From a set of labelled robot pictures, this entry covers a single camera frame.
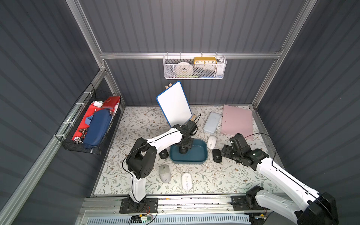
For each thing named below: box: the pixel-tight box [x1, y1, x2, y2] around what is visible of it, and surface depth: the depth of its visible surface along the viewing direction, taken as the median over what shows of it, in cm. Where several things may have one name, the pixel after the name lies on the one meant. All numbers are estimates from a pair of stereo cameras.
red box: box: [71, 96, 121, 141], surface depth 75 cm
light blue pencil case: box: [203, 112, 221, 134], surface depth 111 cm
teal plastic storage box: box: [169, 138, 209, 165], surface depth 93 cm
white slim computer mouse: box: [181, 172, 193, 191], surface depth 82 cm
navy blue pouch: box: [82, 108, 113, 147], surface depth 69 cm
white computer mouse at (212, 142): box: [206, 135, 218, 150], surface depth 98 cm
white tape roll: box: [174, 61, 194, 76], surface depth 85 cm
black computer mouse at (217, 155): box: [212, 148, 223, 163], surface depth 91 cm
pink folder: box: [220, 104, 254, 141], surface depth 115 cm
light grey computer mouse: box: [158, 164, 172, 184], surface depth 84 cm
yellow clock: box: [193, 56, 218, 65], surface depth 89 cm
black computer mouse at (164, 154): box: [158, 148, 169, 160], surface depth 92 cm
